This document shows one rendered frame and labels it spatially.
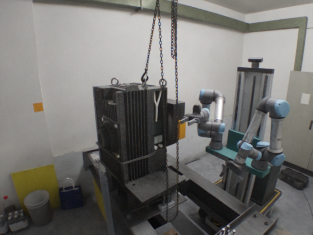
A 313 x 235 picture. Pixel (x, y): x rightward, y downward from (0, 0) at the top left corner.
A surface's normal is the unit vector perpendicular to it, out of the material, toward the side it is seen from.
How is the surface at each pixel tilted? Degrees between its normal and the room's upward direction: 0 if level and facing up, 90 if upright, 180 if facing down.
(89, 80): 90
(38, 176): 87
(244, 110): 90
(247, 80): 90
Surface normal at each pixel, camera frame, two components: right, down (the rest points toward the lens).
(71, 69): 0.54, 0.24
